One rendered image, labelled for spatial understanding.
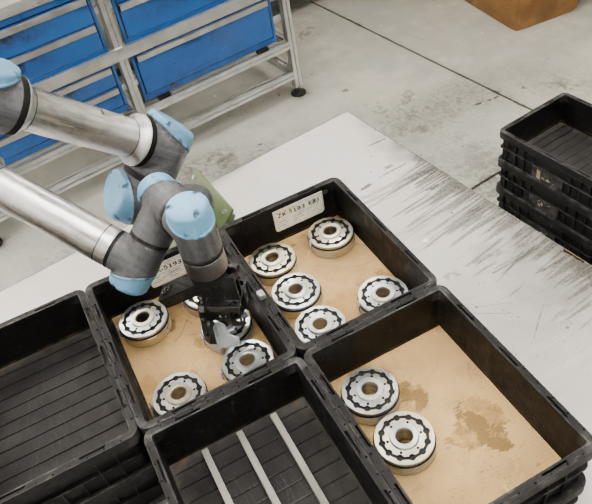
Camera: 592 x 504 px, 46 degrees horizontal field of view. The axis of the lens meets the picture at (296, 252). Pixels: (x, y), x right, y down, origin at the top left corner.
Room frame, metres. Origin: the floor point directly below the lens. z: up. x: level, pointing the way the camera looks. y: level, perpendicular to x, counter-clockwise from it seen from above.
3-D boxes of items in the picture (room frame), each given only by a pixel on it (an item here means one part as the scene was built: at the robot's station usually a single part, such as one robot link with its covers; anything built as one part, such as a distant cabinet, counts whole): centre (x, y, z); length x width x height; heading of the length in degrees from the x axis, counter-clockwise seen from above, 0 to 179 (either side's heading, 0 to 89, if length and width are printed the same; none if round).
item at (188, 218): (0.89, 0.16, 1.15); 0.09 x 0.08 x 0.11; 27
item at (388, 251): (1.00, -0.05, 0.87); 0.40 x 0.30 x 0.11; 19
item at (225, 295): (0.89, 0.15, 0.99); 0.09 x 0.08 x 0.12; 72
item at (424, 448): (0.60, -0.11, 0.86); 0.10 x 0.10 x 0.01
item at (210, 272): (0.89, 0.16, 1.07); 0.08 x 0.08 x 0.05
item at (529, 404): (0.62, -0.18, 0.87); 0.40 x 0.30 x 0.11; 19
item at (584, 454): (0.62, -0.18, 0.92); 0.40 x 0.30 x 0.02; 19
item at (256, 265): (1.08, 0.05, 0.86); 0.10 x 0.10 x 0.01
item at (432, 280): (1.00, -0.05, 0.92); 0.40 x 0.30 x 0.02; 19
